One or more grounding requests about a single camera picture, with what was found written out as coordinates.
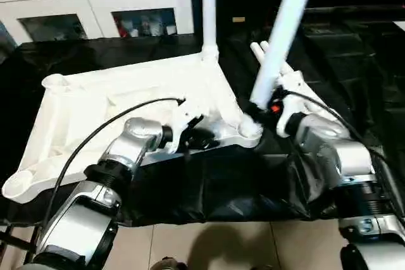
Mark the black flat screen panel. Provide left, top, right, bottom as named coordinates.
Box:
left=288, top=6, right=405, bottom=18

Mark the white glass-door cabinet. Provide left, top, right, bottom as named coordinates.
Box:
left=0, top=0, right=194, bottom=44

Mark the black metal floor frame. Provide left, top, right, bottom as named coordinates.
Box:
left=0, top=223, right=29, bottom=264

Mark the black work mat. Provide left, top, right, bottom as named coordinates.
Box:
left=0, top=20, right=405, bottom=225

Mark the grey left robot leg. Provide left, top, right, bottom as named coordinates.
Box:
left=151, top=256, right=189, bottom=270

